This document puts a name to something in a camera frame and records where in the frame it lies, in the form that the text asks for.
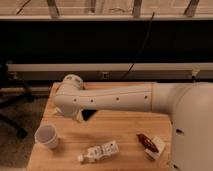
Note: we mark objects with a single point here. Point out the black smartphone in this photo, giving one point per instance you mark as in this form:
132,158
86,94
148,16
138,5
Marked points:
87,114

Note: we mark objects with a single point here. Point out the dark red snack wrapper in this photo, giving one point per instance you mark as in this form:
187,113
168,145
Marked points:
147,143

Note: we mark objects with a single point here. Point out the white plastic bottle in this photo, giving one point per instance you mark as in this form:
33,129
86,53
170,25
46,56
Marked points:
98,152

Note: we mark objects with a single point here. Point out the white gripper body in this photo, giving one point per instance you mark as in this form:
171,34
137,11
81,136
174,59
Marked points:
78,117

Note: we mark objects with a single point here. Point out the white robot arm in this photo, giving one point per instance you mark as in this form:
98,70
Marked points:
188,105

